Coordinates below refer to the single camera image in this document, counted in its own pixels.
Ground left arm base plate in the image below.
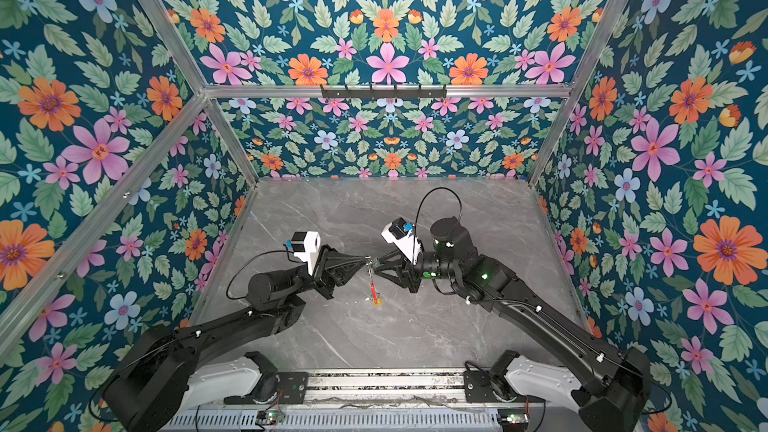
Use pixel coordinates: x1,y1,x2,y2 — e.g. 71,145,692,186
224,372,309,405

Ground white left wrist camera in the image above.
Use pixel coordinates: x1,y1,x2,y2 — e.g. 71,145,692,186
288,231,322,276

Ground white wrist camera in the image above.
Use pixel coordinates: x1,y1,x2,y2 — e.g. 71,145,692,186
381,217,423,264
288,231,322,276

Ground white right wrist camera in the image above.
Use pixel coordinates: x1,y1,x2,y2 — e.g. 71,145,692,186
381,217,423,264

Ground silver keyring with red grip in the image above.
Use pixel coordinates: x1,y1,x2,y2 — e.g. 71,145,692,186
366,258,380,303

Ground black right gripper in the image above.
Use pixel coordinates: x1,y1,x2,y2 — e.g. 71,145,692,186
373,248,462,295

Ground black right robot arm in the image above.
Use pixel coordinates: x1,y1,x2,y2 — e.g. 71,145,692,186
374,217,651,431

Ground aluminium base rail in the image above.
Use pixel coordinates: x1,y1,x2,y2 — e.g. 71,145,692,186
134,367,631,409

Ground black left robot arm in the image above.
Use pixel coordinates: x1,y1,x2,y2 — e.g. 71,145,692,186
100,246,371,431

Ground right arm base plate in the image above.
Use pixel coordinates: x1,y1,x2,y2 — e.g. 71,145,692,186
463,369,543,405

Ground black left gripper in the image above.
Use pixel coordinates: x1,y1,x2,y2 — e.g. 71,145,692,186
280,246,364,305

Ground aluminium frame bars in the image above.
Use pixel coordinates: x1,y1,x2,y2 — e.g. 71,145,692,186
1,0,618,369

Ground white vented cable duct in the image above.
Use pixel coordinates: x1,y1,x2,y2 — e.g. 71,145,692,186
162,408,502,431

